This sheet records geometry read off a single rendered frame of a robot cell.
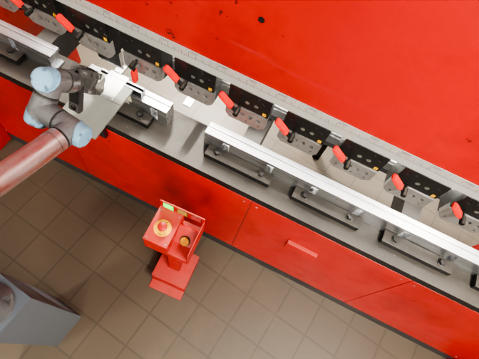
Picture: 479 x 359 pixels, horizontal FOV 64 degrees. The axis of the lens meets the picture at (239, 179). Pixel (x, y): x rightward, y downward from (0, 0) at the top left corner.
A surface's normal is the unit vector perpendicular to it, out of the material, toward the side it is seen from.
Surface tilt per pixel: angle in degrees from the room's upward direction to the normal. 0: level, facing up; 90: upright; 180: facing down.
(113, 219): 0
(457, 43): 90
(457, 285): 0
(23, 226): 0
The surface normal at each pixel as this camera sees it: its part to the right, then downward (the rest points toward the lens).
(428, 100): -0.43, 0.80
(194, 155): 0.14, -0.41
